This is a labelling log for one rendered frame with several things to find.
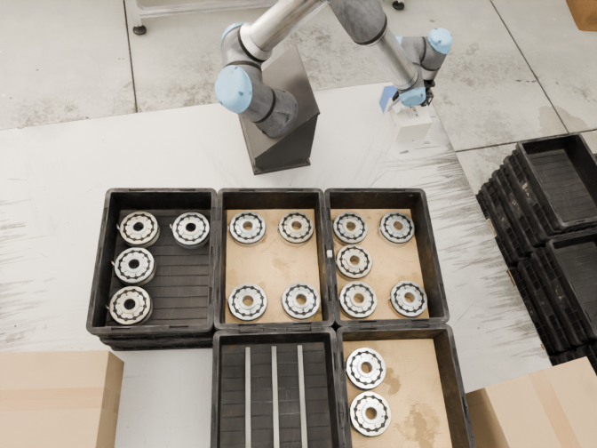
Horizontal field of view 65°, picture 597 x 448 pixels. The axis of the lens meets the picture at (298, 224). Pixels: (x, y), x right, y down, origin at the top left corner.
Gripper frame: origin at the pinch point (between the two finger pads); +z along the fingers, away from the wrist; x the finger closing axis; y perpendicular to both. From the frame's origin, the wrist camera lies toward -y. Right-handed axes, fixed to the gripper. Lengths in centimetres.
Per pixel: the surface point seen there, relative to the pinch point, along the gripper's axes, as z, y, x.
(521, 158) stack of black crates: 19, 19, 50
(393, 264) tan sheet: -7, 60, -27
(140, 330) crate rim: -17, 67, -97
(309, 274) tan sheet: -7, 58, -52
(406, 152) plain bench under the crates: 6.2, 15.1, -3.0
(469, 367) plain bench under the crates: 6, 91, -10
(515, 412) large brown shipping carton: -14, 105, -13
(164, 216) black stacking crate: -7, 32, -89
